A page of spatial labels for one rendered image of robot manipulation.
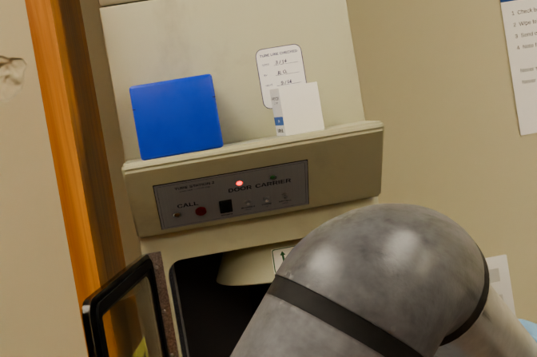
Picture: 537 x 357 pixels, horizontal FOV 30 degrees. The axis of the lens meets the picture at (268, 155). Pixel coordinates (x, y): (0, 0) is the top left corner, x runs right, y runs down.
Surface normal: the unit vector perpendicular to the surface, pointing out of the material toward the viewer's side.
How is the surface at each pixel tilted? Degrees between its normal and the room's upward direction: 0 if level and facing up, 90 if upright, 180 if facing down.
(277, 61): 90
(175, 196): 135
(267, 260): 66
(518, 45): 90
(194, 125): 90
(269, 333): 51
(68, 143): 90
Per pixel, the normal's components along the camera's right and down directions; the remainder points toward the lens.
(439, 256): 0.70, -0.44
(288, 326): -0.54, -0.46
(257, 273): -0.37, -0.30
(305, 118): 0.22, 0.02
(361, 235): -0.06, -0.80
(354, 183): 0.18, 0.73
